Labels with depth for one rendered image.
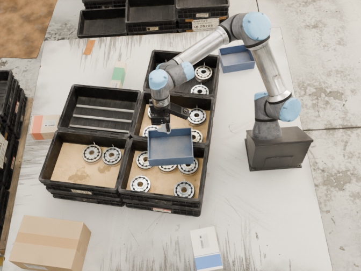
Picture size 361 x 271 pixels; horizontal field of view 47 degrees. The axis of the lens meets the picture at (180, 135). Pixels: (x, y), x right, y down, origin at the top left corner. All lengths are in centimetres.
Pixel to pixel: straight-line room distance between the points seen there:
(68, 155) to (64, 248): 51
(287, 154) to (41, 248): 127
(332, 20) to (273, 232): 244
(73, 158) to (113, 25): 165
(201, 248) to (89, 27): 225
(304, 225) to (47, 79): 177
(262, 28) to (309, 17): 228
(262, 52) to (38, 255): 136
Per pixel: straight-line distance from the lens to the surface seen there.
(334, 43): 389
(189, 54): 181
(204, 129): 222
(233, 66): 258
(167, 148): 189
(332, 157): 321
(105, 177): 214
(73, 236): 204
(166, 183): 208
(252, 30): 178
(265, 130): 207
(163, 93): 164
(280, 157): 217
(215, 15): 326
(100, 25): 363
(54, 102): 264
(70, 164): 223
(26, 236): 211
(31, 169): 244
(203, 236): 202
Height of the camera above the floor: 272
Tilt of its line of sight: 59 degrees down
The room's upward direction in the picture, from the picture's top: 5 degrees counter-clockwise
